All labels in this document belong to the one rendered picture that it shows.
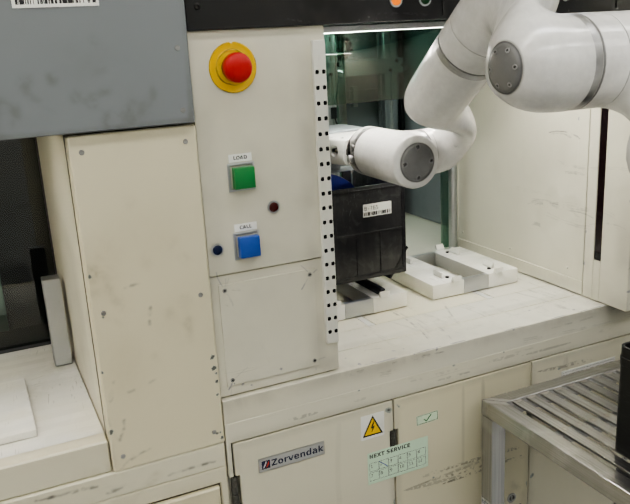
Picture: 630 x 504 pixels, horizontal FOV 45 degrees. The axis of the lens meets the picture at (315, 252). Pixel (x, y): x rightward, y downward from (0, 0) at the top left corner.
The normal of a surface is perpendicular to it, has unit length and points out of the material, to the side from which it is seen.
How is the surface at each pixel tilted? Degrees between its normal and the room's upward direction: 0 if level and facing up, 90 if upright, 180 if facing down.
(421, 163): 91
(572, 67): 95
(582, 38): 62
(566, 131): 90
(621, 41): 68
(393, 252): 90
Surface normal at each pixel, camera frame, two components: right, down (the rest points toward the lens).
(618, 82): 0.40, 0.61
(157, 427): 0.43, 0.22
